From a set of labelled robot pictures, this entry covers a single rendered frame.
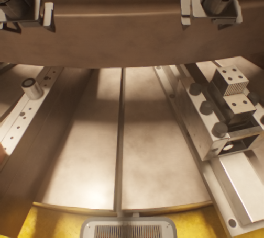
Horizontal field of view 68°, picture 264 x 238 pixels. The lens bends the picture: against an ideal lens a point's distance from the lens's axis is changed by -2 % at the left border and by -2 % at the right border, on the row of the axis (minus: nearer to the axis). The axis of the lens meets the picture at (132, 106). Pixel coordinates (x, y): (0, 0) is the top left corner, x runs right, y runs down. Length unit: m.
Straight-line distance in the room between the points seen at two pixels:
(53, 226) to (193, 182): 0.95
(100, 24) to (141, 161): 0.83
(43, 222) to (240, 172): 1.26
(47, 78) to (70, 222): 0.95
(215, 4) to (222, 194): 1.00
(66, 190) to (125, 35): 0.91
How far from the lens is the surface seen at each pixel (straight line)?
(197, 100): 1.13
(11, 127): 1.13
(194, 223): 1.55
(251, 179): 1.24
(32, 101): 1.20
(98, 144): 1.36
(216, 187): 1.26
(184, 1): 0.54
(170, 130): 1.42
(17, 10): 0.53
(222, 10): 0.51
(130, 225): 1.23
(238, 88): 1.09
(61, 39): 0.94
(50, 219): 1.61
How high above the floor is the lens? 1.48
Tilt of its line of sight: 50 degrees down
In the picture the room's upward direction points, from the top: 2 degrees counter-clockwise
